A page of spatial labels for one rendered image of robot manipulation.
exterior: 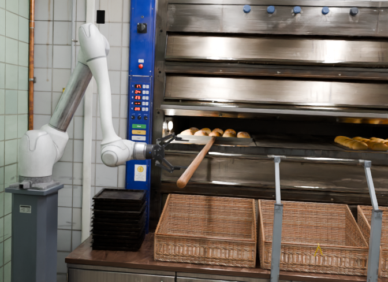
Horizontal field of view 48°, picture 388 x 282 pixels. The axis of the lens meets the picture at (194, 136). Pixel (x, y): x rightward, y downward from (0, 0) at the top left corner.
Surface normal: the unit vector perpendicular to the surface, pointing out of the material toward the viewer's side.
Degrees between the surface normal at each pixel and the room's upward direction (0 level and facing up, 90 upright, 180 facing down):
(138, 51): 90
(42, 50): 90
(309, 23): 90
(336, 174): 70
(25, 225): 90
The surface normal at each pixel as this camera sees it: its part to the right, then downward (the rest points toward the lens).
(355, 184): -0.06, -0.28
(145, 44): -0.10, 0.07
